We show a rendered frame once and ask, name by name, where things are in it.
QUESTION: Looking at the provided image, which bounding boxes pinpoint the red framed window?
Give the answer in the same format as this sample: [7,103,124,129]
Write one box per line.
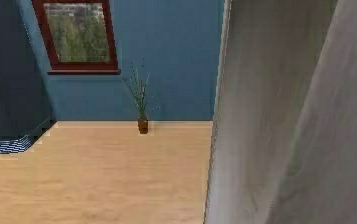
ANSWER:
[31,0,122,76]

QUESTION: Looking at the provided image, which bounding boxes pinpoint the green plant in brown pot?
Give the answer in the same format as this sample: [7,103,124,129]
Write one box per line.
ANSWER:
[121,59,161,135]

